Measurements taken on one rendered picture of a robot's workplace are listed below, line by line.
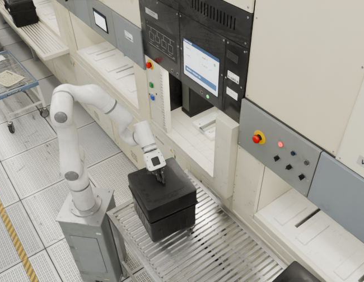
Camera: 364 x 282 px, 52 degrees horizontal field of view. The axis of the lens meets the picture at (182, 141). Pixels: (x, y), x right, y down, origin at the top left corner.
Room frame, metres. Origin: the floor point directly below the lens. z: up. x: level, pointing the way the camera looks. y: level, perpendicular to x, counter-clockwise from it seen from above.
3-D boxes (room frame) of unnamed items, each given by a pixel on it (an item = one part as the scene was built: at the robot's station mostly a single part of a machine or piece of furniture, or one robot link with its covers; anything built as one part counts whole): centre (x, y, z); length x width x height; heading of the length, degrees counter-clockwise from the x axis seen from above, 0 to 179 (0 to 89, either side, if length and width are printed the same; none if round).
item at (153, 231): (1.34, 0.12, 0.85); 0.28 x 0.28 x 0.17; 27
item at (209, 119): (2.00, -0.22, 0.89); 0.22 x 0.21 x 0.04; 125
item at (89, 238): (1.44, 0.60, 0.38); 0.28 x 0.28 x 0.76; 80
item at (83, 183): (1.47, 0.60, 1.07); 0.19 x 0.12 x 0.24; 9
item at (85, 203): (1.44, 0.60, 0.85); 0.19 x 0.19 x 0.18
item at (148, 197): (1.34, 0.12, 1.02); 0.29 x 0.29 x 0.13; 27
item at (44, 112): (3.54, 1.89, 0.24); 0.97 x 0.52 x 0.48; 37
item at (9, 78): (3.38, 1.81, 0.47); 0.31 x 0.23 x 0.02; 56
